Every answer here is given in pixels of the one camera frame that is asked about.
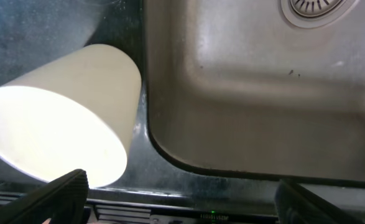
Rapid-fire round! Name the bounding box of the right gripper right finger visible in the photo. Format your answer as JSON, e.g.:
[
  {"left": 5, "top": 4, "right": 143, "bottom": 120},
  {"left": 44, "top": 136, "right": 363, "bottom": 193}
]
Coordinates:
[{"left": 274, "top": 179, "right": 365, "bottom": 224}]

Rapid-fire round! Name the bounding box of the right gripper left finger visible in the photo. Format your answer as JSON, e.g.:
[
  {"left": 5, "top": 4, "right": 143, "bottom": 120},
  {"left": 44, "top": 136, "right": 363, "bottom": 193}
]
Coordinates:
[{"left": 0, "top": 169, "right": 90, "bottom": 224}]

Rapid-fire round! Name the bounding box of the white cup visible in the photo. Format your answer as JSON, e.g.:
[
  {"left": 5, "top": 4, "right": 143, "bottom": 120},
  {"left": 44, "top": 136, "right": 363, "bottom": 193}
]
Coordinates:
[{"left": 0, "top": 43, "right": 142, "bottom": 189}]

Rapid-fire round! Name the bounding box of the steel sink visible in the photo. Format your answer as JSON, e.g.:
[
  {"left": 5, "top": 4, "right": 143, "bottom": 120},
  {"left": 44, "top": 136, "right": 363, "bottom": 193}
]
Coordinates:
[{"left": 142, "top": 0, "right": 365, "bottom": 190}]

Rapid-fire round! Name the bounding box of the mounting rail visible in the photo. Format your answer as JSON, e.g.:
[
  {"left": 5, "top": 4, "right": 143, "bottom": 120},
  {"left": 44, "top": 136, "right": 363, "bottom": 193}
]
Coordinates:
[{"left": 0, "top": 192, "right": 279, "bottom": 224}]

